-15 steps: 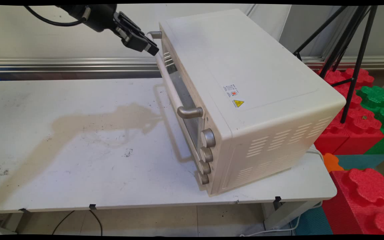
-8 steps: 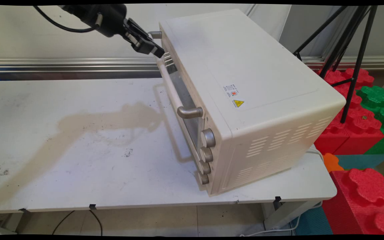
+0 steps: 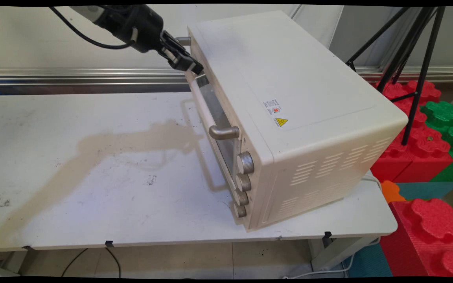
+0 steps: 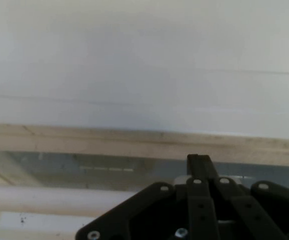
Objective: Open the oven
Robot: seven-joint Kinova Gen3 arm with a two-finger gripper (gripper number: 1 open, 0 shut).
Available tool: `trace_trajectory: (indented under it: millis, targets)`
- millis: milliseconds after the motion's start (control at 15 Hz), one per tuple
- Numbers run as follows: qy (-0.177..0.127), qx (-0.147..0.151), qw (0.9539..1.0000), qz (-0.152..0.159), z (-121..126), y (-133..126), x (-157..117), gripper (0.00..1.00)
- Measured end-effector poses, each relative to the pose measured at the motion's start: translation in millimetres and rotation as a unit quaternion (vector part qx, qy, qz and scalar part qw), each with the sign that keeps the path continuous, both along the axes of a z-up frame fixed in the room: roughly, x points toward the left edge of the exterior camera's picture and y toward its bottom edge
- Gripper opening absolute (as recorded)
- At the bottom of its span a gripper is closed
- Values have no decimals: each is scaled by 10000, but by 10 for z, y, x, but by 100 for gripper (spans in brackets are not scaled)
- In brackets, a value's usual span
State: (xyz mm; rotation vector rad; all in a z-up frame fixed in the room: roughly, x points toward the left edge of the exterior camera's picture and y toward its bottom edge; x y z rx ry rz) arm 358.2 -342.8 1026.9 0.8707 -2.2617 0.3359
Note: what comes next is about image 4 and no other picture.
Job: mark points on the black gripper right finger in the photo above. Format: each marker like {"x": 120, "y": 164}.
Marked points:
{"x": 247, "y": 207}

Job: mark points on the white toaster oven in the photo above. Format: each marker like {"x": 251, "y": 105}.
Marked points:
{"x": 134, "y": 62}

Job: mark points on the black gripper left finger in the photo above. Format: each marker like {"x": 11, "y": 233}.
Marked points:
{"x": 199, "y": 200}

